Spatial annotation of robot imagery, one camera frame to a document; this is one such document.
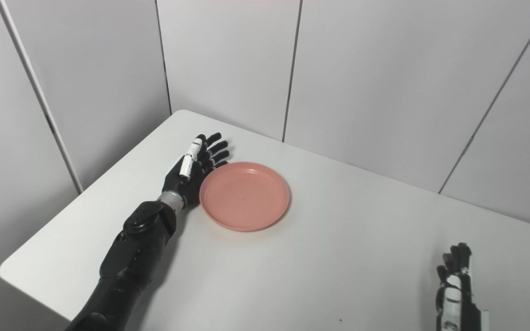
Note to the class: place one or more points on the pink round plate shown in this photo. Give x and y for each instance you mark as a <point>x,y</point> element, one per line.
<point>244,196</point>

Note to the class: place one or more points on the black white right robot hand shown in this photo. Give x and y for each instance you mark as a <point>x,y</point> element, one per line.
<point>458,308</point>

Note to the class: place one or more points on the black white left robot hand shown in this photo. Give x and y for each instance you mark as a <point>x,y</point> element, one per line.
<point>186,184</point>

